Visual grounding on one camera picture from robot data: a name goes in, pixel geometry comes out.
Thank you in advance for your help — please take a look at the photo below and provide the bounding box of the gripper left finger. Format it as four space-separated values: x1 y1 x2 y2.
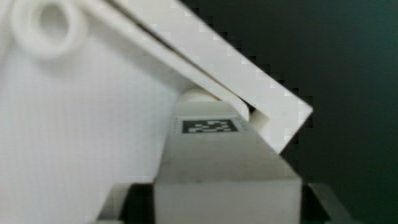
96 183 154 224

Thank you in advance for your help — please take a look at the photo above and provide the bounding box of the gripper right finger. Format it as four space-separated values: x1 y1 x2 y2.
300 183 355 224

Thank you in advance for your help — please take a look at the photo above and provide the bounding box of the white desk top tray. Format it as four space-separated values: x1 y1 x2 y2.
0 0 254 224

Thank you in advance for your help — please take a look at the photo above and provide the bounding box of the white L-shaped obstacle fence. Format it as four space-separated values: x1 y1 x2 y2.
115 0 313 153

